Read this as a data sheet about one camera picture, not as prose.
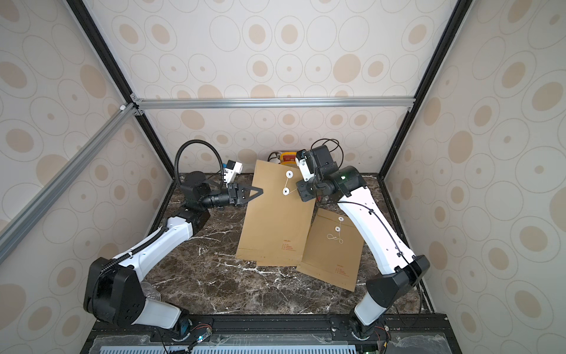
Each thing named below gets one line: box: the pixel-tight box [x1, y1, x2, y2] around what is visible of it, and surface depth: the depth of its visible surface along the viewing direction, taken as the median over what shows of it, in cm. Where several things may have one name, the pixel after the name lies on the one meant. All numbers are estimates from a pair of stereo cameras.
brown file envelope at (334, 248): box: [296, 207, 365, 293], surface depth 91 cm
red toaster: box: [279, 151, 298, 165], surface depth 99 cm
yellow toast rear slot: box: [280, 151, 298, 165], surface depth 99 cm
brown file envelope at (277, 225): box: [235, 159, 317, 267], surface depth 72 cm
